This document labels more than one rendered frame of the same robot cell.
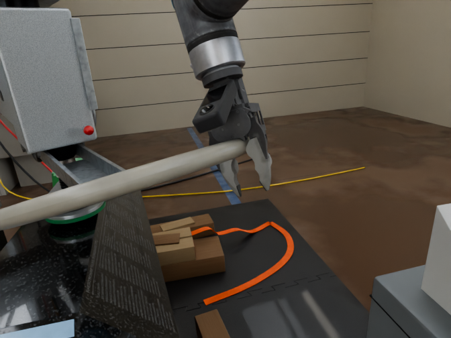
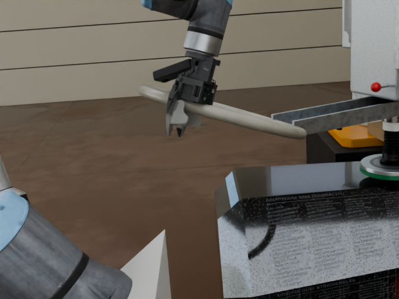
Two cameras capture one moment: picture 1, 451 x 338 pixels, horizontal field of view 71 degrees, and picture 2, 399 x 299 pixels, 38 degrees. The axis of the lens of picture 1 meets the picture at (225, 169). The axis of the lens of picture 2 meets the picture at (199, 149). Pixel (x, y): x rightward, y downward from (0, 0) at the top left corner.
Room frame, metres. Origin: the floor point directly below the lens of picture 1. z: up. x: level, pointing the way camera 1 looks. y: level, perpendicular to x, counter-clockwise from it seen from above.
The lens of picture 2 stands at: (0.84, -1.42, 1.52)
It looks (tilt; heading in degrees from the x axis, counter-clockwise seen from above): 17 degrees down; 102
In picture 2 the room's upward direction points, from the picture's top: 4 degrees counter-clockwise
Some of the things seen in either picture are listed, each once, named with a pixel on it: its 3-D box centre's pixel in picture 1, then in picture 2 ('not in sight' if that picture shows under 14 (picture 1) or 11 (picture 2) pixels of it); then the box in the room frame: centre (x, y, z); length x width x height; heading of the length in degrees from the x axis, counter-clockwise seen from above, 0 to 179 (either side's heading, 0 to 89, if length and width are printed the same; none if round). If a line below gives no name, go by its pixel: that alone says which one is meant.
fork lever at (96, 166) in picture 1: (69, 157); (369, 108); (1.02, 0.52, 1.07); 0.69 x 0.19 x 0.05; 38
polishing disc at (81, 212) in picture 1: (74, 204); (392, 164); (1.11, 0.59, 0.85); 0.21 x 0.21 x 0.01
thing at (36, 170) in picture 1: (45, 138); not in sight; (4.05, 2.29, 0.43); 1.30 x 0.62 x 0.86; 12
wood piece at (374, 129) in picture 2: not in sight; (388, 131); (1.17, 1.18, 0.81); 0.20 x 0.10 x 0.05; 111
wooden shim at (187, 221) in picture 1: (177, 224); not in sight; (2.15, 0.40, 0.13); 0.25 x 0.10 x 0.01; 115
